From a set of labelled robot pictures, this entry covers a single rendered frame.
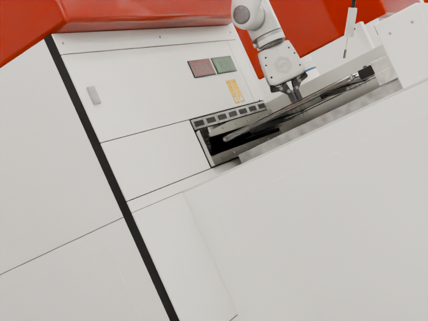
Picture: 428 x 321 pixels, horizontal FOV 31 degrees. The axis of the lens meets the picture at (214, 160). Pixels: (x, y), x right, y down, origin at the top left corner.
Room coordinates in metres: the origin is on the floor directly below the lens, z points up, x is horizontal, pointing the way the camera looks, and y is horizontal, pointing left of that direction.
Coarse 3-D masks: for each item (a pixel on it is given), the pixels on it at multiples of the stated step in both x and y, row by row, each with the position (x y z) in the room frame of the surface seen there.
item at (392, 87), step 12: (396, 84) 1.72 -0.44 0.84; (372, 96) 1.75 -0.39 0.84; (384, 96) 1.74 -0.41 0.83; (336, 108) 1.79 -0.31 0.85; (348, 108) 1.78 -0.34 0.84; (312, 120) 1.83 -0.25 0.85; (324, 120) 1.81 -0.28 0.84; (288, 132) 1.86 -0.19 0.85; (300, 132) 1.85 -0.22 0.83; (264, 144) 1.90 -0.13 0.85; (276, 144) 1.88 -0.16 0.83; (240, 156) 1.93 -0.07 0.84; (252, 156) 1.92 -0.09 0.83
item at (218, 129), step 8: (264, 112) 2.19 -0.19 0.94; (272, 112) 2.23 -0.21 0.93; (232, 120) 2.01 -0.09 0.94; (240, 120) 2.05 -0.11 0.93; (248, 120) 2.09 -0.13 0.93; (256, 120) 2.13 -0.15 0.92; (208, 128) 1.89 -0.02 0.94; (216, 128) 1.92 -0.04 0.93; (224, 128) 1.96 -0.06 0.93; (232, 128) 2.00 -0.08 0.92; (200, 136) 1.85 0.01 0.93; (208, 136) 1.88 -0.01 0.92; (264, 136) 2.13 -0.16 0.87; (272, 136) 2.17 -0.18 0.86; (200, 144) 1.86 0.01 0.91; (208, 144) 1.86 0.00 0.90; (248, 144) 2.04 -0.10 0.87; (256, 144) 2.07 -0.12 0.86; (208, 152) 1.85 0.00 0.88; (224, 152) 1.91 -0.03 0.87; (232, 152) 1.95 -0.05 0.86; (240, 152) 1.98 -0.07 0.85; (208, 160) 1.86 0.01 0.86; (216, 160) 1.86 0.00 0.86; (224, 160) 1.90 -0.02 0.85
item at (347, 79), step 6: (342, 78) 1.72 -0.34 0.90; (348, 78) 1.71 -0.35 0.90; (354, 78) 1.71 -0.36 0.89; (336, 84) 1.72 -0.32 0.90; (342, 84) 1.72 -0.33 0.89; (318, 90) 1.75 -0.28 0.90; (324, 90) 1.74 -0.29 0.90; (330, 90) 1.74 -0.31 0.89; (306, 96) 1.76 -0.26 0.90; (312, 96) 1.75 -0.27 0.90; (318, 96) 1.75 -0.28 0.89; (294, 102) 1.78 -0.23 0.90; (300, 102) 1.77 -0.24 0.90; (306, 102) 1.77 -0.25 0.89; (282, 108) 1.80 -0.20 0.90; (288, 108) 1.79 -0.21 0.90; (294, 108) 1.78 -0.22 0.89; (270, 114) 1.81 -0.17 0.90; (276, 114) 1.80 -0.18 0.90; (282, 114) 1.80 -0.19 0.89; (258, 120) 1.83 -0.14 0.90; (264, 120) 1.82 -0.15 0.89; (246, 126) 1.85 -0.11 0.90; (252, 126) 1.84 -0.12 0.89; (258, 126) 1.84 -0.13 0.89; (234, 132) 1.86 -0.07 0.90; (240, 132) 1.86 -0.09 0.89; (228, 138) 1.87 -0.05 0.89
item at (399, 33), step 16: (400, 16) 1.48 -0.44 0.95; (416, 16) 1.46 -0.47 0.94; (384, 32) 1.50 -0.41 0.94; (400, 32) 1.48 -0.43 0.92; (416, 32) 1.47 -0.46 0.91; (400, 48) 1.49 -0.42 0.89; (416, 48) 1.48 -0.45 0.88; (400, 64) 1.50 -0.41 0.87; (416, 64) 1.48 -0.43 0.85; (400, 80) 1.50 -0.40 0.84; (416, 80) 1.49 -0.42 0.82
